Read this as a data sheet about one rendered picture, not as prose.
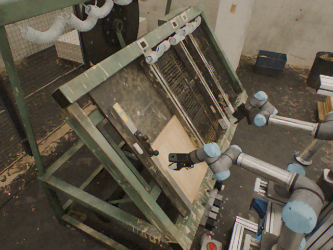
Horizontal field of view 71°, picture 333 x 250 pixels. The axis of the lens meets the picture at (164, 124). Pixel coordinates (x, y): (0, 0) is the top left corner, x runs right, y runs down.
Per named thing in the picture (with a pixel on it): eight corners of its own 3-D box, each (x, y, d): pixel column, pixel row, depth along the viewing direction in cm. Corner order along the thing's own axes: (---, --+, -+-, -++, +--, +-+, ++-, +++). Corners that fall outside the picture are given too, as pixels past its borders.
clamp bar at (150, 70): (206, 167, 207) (230, 163, 191) (127, 48, 171) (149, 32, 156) (209, 159, 214) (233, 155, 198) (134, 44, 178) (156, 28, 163)
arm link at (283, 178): (333, 179, 100) (230, 138, 129) (327, 196, 94) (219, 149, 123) (325, 197, 107) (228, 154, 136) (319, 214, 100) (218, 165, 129)
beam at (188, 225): (175, 252, 164) (188, 254, 157) (166, 241, 160) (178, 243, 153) (240, 99, 319) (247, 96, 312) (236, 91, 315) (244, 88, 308)
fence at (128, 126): (187, 211, 174) (191, 211, 172) (109, 108, 146) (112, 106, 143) (189, 205, 178) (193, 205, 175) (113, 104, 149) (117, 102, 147)
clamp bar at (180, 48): (222, 130, 246) (243, 124, 231) (161, 27, 211) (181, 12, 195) (225, 125, 253) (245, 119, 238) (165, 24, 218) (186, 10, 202)
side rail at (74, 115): (166, 241, 160) (178, 242, 153) (58, 112, 128) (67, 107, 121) (170, 233, 165) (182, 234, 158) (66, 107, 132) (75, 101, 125)
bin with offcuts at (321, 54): (329, 92, 487) (346, 63, 446) (303, 86, 502) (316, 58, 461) (328, 82, 524) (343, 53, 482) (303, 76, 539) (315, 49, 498)
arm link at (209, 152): (218, 160, 112) (208, 145, 112) (201, 166, 120) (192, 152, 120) (224, 152, 118) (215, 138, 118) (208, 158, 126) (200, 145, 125)
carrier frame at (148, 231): (175, 289, 210) (183, 250, 158) (59, 223, 254) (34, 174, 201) (231, 140, 365) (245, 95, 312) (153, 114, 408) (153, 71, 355)
